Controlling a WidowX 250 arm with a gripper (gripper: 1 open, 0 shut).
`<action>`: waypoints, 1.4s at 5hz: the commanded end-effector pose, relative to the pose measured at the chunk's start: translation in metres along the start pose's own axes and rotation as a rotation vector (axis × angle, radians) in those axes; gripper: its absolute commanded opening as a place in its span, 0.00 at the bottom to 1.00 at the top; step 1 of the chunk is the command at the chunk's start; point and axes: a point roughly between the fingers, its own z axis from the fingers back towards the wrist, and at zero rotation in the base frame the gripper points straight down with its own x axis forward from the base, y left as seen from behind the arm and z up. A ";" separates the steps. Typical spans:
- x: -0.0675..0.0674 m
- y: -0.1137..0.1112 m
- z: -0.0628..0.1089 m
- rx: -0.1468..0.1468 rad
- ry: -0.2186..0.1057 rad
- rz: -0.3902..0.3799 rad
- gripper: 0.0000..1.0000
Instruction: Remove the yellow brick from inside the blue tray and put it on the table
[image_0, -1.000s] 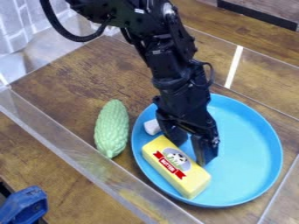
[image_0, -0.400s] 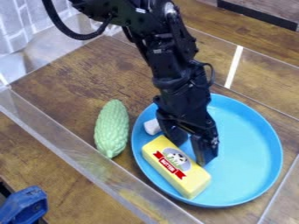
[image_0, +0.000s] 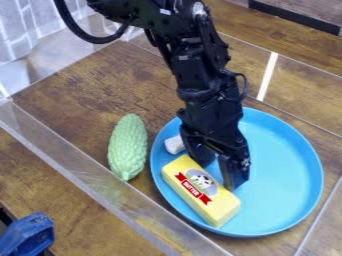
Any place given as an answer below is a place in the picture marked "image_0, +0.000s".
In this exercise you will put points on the green bitter gourd toy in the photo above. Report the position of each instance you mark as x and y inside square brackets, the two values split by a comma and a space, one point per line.
[127, 147]

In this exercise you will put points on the grey checked cloth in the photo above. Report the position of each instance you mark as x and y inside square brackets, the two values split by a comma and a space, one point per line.
[27, 20]

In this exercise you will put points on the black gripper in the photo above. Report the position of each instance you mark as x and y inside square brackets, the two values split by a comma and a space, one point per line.
[209, 131]

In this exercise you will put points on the yellow butter brick toy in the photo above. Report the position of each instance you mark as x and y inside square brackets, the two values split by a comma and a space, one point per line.
[214, 203]

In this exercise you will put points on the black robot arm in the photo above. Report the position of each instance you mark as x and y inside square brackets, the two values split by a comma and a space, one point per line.
[179, 28]

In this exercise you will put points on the blue round tray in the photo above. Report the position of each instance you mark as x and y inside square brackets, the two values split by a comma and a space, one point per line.
[286, 177]

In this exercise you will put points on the clear acrylic corner bracket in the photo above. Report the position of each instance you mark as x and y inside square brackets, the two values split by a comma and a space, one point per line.
[131, 33]

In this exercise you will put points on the blue clamp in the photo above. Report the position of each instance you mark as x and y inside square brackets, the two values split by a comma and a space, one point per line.
[28, 236]

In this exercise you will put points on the clear acrylic enclosure wall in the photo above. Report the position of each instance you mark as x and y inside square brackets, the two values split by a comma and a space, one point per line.
[55, 125]

